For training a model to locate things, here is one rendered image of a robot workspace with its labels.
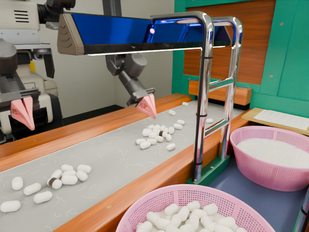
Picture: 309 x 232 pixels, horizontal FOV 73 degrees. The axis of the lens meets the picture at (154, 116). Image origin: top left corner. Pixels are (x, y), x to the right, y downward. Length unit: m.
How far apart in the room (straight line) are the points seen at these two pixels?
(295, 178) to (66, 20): 0.63
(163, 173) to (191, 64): 0.77
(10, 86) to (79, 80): 2.23
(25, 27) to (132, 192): 0.90
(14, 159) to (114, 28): 0.45
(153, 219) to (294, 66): 0.78
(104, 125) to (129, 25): 0.42
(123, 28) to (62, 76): 2.31
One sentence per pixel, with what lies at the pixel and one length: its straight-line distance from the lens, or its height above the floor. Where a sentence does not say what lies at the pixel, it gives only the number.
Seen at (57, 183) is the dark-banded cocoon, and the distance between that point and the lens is 0.55.
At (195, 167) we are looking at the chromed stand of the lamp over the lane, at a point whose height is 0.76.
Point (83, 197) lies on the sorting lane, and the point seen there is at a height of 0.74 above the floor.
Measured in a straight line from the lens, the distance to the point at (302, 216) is 0.51.
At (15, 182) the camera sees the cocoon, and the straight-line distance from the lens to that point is 0.59.
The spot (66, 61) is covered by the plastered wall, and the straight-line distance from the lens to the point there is 2.76.
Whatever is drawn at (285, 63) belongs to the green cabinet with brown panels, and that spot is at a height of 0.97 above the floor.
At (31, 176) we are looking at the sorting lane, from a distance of 0.63.
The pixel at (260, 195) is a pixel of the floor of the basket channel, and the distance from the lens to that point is 0.66.
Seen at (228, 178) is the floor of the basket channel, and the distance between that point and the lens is 0.68.
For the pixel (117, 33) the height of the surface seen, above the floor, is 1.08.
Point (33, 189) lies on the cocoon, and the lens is 0.56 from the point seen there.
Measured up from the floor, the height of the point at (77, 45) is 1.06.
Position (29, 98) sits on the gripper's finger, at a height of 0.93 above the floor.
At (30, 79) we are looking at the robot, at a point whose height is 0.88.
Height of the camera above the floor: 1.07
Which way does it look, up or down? 21 degrees down
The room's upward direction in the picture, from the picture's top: straight up
